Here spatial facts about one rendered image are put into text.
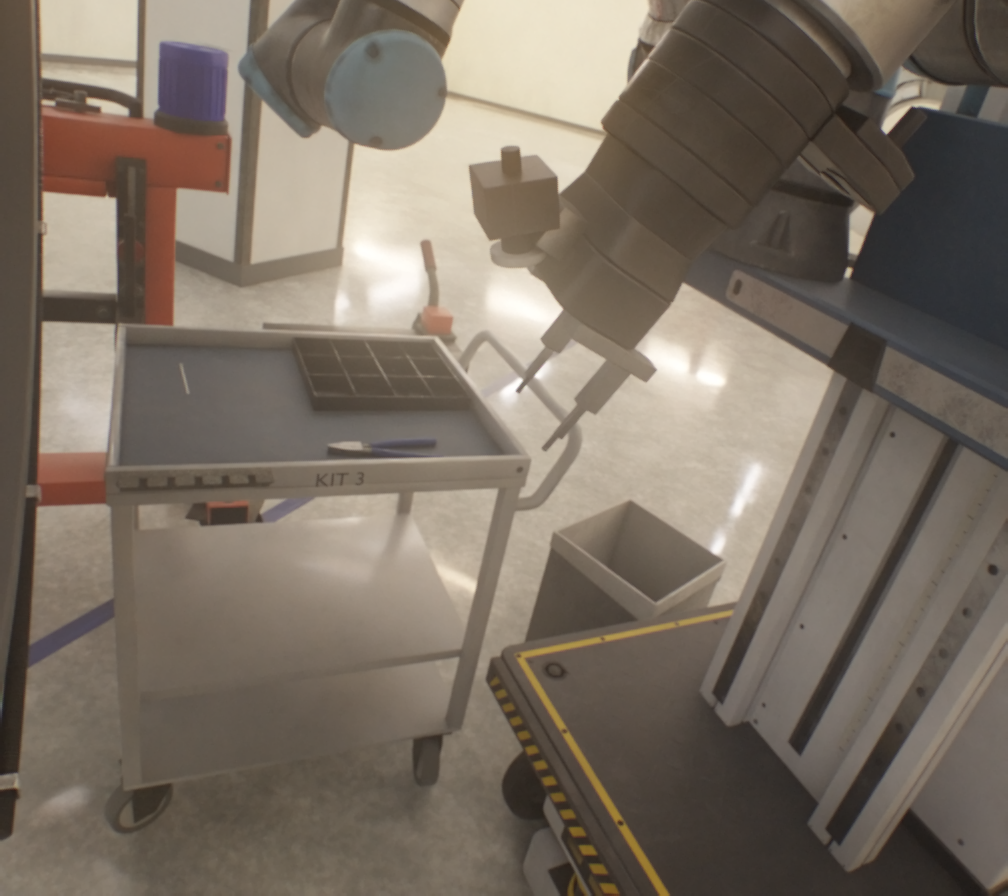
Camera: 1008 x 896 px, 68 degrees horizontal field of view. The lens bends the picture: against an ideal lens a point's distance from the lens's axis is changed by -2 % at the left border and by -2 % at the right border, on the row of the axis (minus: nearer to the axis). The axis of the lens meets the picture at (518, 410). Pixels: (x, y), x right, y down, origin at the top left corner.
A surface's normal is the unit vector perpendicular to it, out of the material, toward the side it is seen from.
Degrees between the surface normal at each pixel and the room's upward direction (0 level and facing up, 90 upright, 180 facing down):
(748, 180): 101
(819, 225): 70
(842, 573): 90
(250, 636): 0
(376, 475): 90
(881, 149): 96
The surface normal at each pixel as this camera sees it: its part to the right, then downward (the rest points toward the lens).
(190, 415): 0.21, -0.88
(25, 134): 0.43, 0.24
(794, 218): -0.09, 0.07
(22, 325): 0.43, -0.21
